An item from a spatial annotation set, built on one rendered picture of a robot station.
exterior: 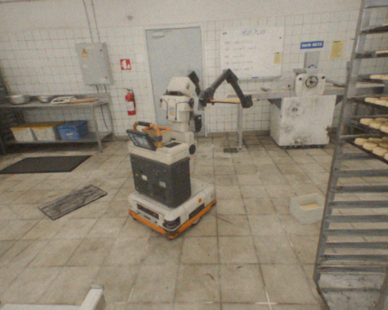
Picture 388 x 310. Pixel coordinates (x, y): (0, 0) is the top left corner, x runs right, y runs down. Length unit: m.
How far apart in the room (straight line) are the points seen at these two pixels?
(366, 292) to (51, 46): 5.48
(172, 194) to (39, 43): 4.34
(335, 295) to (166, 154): 1.37
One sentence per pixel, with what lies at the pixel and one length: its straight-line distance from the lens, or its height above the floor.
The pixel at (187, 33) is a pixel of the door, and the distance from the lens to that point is 4.71.
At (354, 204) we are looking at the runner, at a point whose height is 0.68.
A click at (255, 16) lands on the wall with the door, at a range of 4.76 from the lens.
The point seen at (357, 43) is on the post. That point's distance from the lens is 1.24.
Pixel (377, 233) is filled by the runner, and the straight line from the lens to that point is 1.67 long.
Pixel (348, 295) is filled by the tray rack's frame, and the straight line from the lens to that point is 1.76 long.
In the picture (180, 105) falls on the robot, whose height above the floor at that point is 1.10.
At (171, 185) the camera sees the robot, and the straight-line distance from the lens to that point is 1.88.
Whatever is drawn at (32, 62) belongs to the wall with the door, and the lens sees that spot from 5.71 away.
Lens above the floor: 1.41
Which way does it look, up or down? 21 degrees down
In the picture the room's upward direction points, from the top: 3 degrees counter-clockwise
